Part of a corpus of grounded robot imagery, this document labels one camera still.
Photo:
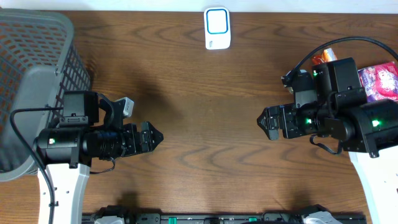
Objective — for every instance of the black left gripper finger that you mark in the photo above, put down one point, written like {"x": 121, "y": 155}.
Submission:
{"x": 154, "y": 144}
{"x": 155, "y": 136}

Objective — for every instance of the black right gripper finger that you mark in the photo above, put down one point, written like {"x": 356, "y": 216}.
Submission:
{"x": 272, "y": 134}
{"x": 269, "y": 119}

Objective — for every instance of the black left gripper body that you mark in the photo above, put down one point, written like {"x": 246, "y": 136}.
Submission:
{"x": 135, "y": 139}

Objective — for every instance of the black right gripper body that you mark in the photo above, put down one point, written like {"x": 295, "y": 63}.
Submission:
{"x": 287, "y": 121}

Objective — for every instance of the small orange snack packet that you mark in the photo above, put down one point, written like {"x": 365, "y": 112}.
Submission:
{"x": 328, "y": 55}

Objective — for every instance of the orange brown candy bar wrapper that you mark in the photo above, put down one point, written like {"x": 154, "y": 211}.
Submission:
{"x": 317, "y": 59}

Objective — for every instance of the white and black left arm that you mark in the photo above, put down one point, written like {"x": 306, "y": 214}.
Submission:
{"x": 91, "y": 127}

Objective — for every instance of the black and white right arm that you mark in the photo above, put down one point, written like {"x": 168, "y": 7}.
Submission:
{"x": 330, "y": 101}

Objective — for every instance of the white barcode scanner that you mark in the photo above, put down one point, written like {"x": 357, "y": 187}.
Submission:
{"x": 217, "y": 28}

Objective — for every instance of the grey plastic mesh basket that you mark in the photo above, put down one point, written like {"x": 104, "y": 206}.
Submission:
{"x": 39, "y": 63}

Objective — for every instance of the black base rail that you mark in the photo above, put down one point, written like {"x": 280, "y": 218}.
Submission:
{"x": 311, "y": 214}

